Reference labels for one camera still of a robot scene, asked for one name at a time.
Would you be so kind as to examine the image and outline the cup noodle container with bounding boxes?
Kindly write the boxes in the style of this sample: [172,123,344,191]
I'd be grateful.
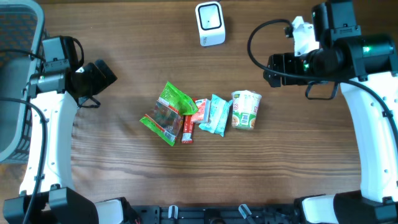
[231,90,262,130]

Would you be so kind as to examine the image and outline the light blue tissue pack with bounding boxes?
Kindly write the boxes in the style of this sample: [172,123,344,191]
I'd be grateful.
[199,94,233,137]

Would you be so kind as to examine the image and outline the green gummy candy bag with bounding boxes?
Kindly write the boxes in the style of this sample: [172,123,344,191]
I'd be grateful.
[140,82,198,146]

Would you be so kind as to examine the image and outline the grey plastic shopping basket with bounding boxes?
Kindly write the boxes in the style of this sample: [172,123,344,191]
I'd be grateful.
[1,0,48,164]

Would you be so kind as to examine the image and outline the orange small carton box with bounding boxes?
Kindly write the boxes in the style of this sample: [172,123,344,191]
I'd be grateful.
[192,98,211,123]

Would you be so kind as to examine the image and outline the red snack bar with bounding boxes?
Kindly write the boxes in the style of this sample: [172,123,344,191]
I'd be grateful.
[182,115,194,144]

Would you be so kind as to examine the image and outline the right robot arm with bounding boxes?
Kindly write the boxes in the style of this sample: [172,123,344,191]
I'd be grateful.
[263,1,397,223]

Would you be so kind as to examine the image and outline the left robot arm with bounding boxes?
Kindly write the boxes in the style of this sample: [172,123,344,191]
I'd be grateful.
[3,36,134,223]

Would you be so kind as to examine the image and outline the white barcode scanner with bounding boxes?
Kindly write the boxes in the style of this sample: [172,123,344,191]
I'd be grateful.
[195,1,226,47]

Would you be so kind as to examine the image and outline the left camera black cable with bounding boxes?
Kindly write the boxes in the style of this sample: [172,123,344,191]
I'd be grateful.
[0,48,49,224]

